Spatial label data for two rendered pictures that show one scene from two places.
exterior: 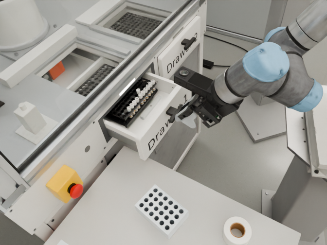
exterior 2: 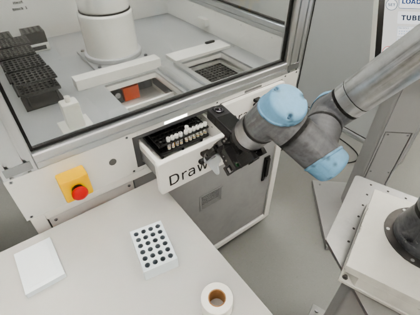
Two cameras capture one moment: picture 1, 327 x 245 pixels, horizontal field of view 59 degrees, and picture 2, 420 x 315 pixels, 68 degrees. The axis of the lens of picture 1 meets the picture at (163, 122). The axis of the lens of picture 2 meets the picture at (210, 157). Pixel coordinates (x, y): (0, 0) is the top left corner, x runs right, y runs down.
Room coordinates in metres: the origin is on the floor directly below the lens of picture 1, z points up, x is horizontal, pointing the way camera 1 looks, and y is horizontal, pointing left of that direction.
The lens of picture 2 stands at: (-0.06, -0.22, 1.46)
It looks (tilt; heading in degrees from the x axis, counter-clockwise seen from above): 41 degrees down; 16
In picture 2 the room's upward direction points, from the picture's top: straight up
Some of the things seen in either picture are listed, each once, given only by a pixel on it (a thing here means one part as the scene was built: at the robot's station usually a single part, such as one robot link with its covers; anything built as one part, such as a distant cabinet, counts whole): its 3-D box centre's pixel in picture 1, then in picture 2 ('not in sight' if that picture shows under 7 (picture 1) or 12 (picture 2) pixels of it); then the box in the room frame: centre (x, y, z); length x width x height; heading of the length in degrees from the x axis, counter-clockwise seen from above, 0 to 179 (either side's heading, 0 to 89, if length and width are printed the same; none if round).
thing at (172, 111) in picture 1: (173, 112); (207, 155); (0.56, -0.03, 0.91); 0.07 x 0.04 x 0.01; 143
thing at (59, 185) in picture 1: (66, 184); (75, 184); (0.38, 0.28, 0.88); 0.07 x 0.05 x 0.07; 143
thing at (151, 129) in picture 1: (166, 115); (202, 158); (0.58, -0.01, 0.87); 0.29 x 0.02 x 0.11; 143
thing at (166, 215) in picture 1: (161, 210); (153, 248); (0.32, 0.04, 0.78); 0.12 x 0.08 x 0.04; 42
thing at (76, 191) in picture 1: (75, 190); (79, 192); (0.36, 0.25, 0.88); 0.04 x 0.03 x 0.04; 143
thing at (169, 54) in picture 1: (180, 47); (253, 105); (0.90, -0.10, 0.87); 0.29 x 0.02 x 0.11; 143
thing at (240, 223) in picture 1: (236, 232); (216, 302); (0.23, -0.15, 0.78); 0.07 x 0.07 x 0.04
